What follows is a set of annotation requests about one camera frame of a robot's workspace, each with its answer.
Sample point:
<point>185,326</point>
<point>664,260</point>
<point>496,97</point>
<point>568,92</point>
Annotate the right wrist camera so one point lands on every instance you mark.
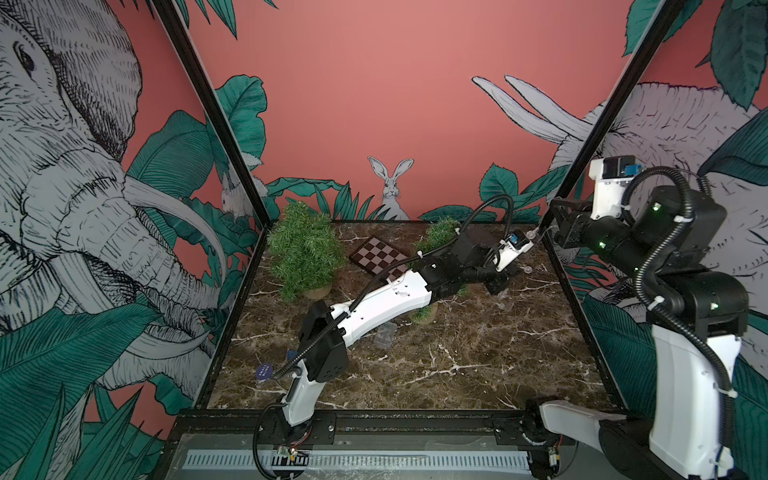
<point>611,175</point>

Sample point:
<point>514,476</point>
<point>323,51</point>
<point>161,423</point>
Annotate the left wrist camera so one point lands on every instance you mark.
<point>510,249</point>

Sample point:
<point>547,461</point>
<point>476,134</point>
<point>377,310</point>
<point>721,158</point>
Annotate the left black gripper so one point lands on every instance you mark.
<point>502,279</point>

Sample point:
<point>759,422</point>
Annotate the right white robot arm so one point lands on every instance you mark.
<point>697,317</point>

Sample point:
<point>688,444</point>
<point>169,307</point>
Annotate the clear battery box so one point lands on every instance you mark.
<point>385,336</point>

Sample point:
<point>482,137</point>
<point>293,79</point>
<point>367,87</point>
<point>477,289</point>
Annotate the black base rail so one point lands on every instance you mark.
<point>503,427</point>

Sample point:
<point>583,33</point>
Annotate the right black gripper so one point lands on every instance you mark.
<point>573,233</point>

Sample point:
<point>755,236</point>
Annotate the white slotted cable duct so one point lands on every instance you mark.
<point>481,461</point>

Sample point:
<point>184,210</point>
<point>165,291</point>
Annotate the brown checkered chess board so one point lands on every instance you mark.
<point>374,255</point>

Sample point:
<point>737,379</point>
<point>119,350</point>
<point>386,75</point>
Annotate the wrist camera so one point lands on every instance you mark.
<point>611,175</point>
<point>510,249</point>

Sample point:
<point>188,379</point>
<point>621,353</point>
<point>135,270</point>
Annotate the dark blue round lid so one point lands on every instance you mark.
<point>264,372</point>

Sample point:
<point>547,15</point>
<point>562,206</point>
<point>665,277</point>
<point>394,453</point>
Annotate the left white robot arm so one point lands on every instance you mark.
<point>327,333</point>

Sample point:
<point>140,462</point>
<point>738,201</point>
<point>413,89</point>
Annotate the small christmas tree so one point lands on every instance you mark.
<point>306,252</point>
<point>435,240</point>

